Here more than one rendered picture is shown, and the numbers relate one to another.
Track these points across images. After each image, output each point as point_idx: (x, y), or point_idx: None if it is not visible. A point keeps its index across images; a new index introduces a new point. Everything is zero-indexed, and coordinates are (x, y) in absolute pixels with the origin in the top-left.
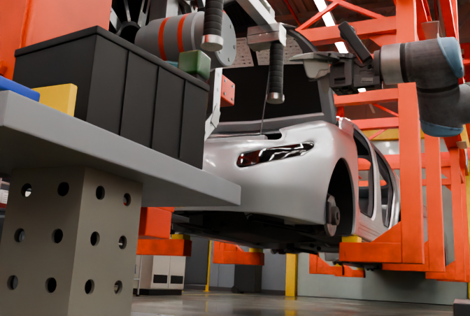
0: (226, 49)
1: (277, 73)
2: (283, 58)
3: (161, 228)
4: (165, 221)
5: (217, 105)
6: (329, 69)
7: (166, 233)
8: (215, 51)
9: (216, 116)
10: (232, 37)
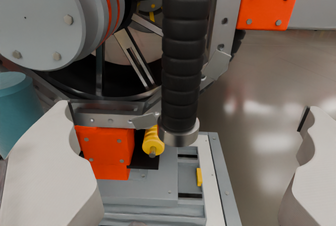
0: (39, 39)
1: (163, 81)
2: (190, 27)
3: (112, 175)
4: (117, 171)
5: (225, 46)
6: (284, 202)
7: (120, 177)
8: (7, 58)
9: (217, 65)
10: None
